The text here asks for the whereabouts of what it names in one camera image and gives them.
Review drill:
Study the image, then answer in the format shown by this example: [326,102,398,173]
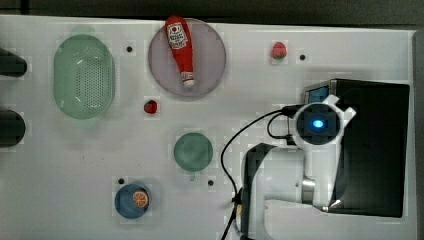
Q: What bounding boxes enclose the grey round plate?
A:
[148,18,226,99]

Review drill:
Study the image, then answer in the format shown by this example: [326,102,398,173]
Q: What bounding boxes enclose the small red strawberry toy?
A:
[144,100,158,114]

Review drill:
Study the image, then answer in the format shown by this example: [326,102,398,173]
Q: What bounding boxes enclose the green perforated colander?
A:
[53,34,115,120]

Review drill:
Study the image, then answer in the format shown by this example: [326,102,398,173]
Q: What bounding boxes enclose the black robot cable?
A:
[218,105,301,240]

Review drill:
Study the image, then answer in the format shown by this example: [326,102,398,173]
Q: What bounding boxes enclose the black toaster oven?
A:
[304,78,410,218]

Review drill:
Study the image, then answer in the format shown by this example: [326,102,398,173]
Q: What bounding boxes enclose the orange slice toy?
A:
[133,190,149,208]

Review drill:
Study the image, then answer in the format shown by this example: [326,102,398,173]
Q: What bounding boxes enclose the pink strawberry toy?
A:
[272,42,287,60]

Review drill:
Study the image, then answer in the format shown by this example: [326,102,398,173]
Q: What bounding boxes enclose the green metal mug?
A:
[173,132,214,181]

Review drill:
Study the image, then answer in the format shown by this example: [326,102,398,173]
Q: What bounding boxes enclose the blue bowl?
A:
[114,184,150,219]

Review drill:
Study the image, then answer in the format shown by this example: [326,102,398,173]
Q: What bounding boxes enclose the red plush ketchup bottle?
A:
[165,15,195,88]

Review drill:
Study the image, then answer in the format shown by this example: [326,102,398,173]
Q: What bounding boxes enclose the large black round holder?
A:
[0,110,26,148]

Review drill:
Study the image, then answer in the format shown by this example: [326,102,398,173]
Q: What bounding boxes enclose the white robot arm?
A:
[240,94,356,240]

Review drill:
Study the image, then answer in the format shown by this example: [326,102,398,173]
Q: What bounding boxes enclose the black cylindrical cup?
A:
[0,48,27,77]

